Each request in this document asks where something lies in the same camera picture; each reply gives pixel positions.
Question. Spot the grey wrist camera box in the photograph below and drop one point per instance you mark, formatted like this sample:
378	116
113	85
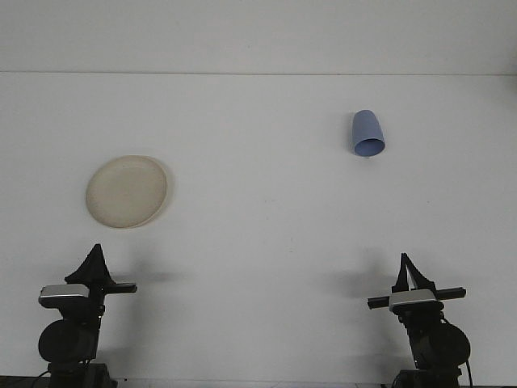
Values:
414	299
64	293

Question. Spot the pale blue cup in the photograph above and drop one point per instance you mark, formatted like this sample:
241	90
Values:
365	131

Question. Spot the pale round plate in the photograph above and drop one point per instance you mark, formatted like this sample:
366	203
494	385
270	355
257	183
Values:
125	192

